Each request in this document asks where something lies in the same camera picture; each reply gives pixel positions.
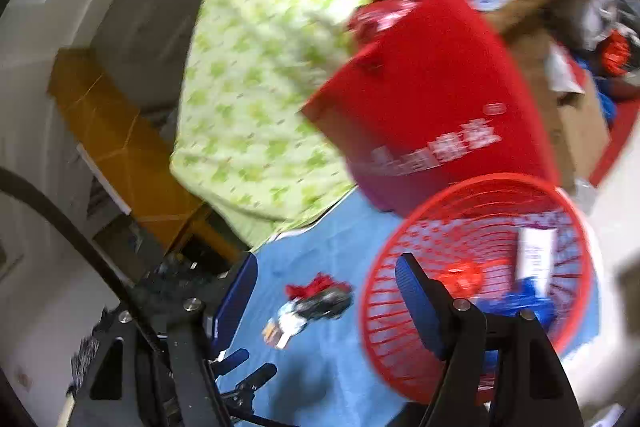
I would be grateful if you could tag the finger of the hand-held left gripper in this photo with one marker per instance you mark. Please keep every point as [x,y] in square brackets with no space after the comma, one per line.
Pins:
[234,359]
[256,381]

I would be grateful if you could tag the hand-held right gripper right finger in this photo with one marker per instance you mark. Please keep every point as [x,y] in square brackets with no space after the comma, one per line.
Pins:
[417,302]

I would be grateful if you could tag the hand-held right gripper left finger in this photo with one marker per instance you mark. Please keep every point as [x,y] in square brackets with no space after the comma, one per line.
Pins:
[234,302]

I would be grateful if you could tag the red plastic mesh basket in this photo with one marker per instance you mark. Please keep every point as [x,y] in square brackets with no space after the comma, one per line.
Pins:
[380,307]

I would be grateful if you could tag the small white orange box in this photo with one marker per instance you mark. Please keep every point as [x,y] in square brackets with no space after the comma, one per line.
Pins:
[279,333]

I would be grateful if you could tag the red shiny wrapper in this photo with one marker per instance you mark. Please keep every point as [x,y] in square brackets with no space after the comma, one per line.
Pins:
[462,278]

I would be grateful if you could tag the blue towel mat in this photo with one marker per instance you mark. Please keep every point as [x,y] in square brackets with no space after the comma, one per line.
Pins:
[310,382]

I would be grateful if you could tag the blue crumpled wrapper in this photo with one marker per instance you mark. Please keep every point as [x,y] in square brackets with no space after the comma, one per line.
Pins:
[525,307]

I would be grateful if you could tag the white cardboard packet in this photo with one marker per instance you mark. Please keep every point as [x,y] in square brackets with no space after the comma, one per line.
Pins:
[535,254]

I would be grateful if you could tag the red paper gift bag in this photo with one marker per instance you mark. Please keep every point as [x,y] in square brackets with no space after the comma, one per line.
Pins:
[430,107]

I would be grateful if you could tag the green floral quilt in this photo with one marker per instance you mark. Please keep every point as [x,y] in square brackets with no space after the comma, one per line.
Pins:
[250,107]

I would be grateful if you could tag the orange wooden headboard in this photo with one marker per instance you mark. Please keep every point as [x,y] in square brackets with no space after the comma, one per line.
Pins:
[110,127]

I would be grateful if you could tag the brown cardboard box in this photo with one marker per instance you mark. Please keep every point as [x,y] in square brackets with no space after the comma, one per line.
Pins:
[580,122]

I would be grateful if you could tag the red plastic bag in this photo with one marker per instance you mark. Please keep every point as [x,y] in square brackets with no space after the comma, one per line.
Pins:
[380,14]

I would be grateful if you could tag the orange snack bag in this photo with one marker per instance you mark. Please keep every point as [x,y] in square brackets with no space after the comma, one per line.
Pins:
[615,51]

